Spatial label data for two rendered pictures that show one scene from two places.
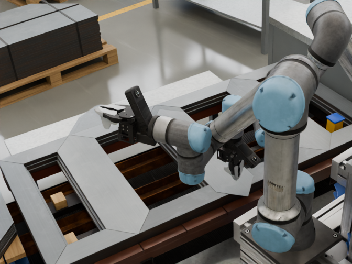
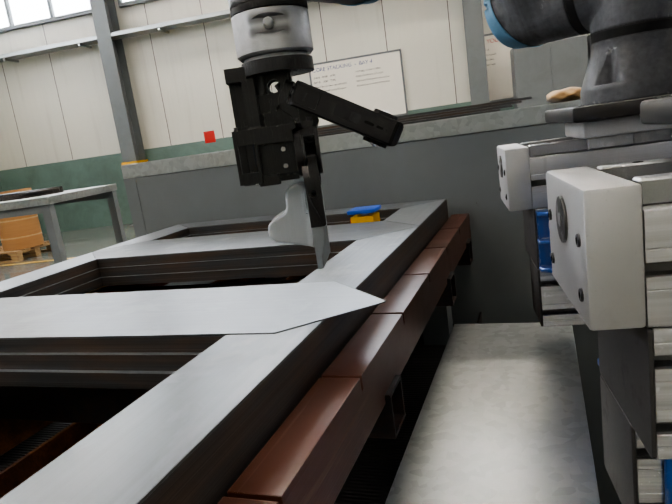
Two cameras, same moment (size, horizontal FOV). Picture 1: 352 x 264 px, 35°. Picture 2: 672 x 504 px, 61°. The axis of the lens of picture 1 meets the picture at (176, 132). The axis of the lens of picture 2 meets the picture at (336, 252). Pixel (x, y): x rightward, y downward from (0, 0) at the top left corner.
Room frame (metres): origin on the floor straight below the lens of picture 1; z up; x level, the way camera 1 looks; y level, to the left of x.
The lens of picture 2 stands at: (1.21, 0.18, 1.04)
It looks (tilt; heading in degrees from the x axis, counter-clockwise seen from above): 11 degrees down; 316
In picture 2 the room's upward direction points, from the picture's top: 8 degrees counter-clockwise
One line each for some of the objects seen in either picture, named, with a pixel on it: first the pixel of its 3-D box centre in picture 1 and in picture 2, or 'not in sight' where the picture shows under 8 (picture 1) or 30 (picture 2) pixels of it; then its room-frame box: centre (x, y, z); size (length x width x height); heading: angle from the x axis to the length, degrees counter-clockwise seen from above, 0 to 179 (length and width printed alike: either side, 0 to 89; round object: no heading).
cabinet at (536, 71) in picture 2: not in sight; (551, 111); (5.10, -8.32, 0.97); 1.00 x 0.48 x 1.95; 34
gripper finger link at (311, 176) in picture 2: (233, 164); (311, 182); (1.63, -0.21, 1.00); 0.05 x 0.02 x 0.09; 136
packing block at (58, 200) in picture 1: (58, 200); not in sight; (1.75, 0.51, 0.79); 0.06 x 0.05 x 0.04; 26
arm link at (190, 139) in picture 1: (189, 136); not in sight; (1.24, -0.04, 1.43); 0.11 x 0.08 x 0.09; 60
